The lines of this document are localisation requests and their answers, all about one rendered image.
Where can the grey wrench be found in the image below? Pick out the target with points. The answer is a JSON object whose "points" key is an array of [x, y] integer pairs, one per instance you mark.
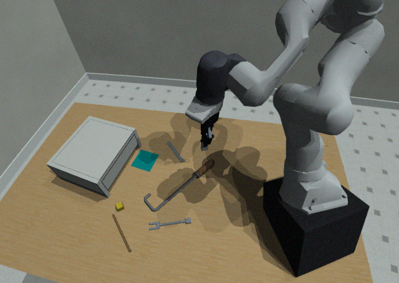
{"points": [[188, 220]]}

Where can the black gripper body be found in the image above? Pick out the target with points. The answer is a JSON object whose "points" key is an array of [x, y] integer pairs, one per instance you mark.
{"points": [[209, 123]]}

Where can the teal square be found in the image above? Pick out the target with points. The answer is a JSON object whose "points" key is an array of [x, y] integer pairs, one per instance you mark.
{"points": [[145, 160]]}

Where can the grey metal hook with dark handle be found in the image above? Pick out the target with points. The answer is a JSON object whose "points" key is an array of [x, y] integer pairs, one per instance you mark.
{"points": [[198, 173]]}

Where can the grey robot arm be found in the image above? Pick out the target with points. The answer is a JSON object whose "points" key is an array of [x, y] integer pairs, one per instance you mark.
{"points": [[304, 111]]}

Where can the small yellow cube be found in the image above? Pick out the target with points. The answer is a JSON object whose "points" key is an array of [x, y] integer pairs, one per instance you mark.
{"points": [[119, 206]]}

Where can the grey flat bar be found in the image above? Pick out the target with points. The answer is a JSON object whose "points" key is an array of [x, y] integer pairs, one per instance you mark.
{"points": [[175, 151]]}

